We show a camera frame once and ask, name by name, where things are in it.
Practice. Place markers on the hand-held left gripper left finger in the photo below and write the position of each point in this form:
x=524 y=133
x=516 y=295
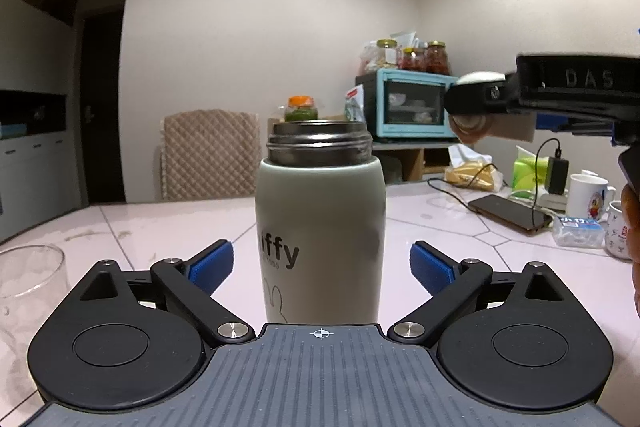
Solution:
x=212 y=264

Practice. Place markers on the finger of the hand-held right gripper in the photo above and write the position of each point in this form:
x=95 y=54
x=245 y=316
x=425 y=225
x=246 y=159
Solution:
x=480 y=99

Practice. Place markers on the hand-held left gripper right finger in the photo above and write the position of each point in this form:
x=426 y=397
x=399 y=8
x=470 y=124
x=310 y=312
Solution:
x=431 y=264

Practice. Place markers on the grey-white insulated bottle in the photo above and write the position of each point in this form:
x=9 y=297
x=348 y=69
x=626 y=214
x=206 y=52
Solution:
x=320 y=212

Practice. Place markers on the clear drinking glass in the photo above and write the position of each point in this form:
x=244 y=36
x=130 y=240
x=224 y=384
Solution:
x=30 y=297

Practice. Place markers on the person's right hand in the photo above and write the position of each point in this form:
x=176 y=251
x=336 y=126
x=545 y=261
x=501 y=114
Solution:
x=634 y=247

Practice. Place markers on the brown cardboard piece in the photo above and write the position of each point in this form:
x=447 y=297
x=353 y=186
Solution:
x=510 y=127

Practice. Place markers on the large jar with red contents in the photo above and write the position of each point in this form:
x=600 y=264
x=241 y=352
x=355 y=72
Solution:
x=436 y=57

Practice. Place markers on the teal toaster oven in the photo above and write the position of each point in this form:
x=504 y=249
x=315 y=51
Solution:
x=410 y=107

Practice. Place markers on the bag of bread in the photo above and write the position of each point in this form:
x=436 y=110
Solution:
x=472 y=172

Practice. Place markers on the small jar with red contents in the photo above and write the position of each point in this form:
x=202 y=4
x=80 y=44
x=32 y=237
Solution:
x=412 y=59

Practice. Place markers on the green tissue pack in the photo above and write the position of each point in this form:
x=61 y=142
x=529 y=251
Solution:
x=527 y=169

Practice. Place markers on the black power adapter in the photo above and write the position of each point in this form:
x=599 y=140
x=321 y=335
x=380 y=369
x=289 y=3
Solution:
x=556 y=174

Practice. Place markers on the black smartphone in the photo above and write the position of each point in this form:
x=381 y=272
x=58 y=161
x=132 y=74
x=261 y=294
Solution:
x=510 y=212

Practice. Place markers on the glass jar with pale contents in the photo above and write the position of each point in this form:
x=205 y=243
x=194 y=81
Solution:
x=386 y=54

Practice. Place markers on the white mug with cartoon print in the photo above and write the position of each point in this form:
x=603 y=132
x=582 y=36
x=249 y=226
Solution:
x=590 y=197

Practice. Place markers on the beige quilted chair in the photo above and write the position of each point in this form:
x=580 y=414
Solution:
x=210 y=154

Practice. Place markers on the red and white package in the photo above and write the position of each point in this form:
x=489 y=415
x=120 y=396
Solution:
x=354 y=107

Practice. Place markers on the blue wet wipes pack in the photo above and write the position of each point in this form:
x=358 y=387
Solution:
x=577 y=231

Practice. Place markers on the white mug with red pattern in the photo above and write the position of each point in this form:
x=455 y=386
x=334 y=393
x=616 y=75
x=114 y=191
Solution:
x=619 y=232

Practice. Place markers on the green jar with orange lid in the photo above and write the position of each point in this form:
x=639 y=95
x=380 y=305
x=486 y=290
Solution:
x=301 y=108

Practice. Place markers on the white cabinet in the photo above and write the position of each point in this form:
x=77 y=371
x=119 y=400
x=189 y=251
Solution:
x=30 y=157

